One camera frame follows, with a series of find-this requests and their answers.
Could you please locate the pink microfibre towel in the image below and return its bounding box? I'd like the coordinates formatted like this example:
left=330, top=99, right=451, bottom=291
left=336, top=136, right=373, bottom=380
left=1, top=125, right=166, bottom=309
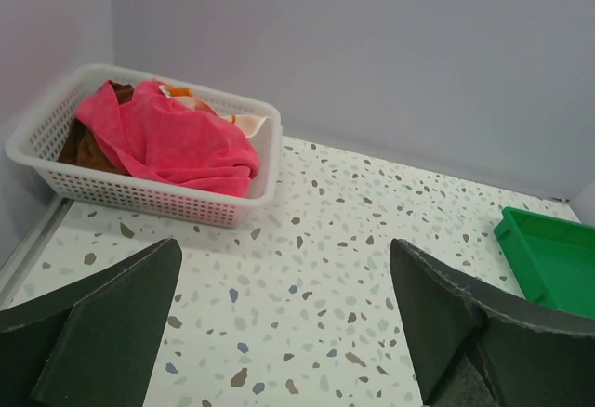
left=75, top=80, right=260, bottom=197

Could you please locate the green plastic tray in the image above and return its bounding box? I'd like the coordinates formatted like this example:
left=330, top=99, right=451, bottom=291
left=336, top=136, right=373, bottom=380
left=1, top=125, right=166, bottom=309
left=494, top=207, right=595, bottom=319

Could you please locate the white plastic laundry basket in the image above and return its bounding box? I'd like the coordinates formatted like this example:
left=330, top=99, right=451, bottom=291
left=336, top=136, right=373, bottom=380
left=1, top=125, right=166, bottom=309
left=5, top=63, right=283, bottom=228

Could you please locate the brown towel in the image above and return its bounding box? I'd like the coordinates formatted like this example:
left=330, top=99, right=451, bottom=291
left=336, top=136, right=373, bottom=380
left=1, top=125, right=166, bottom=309
left=57, top=81, right=146, bottom=176

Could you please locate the orange patterned cream towel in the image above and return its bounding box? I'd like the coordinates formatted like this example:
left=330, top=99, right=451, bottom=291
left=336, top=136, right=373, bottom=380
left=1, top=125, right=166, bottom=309
left=154, top=80, right=270, bottom=138

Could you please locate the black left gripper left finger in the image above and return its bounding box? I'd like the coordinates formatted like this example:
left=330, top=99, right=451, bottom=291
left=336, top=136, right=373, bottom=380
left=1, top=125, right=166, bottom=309
left=1, top=239, right=182, bottom=406

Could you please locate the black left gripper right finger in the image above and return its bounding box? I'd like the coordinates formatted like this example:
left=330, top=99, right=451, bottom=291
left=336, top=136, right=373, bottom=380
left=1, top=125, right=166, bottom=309
left=390, top=239, right=594, bottom=406

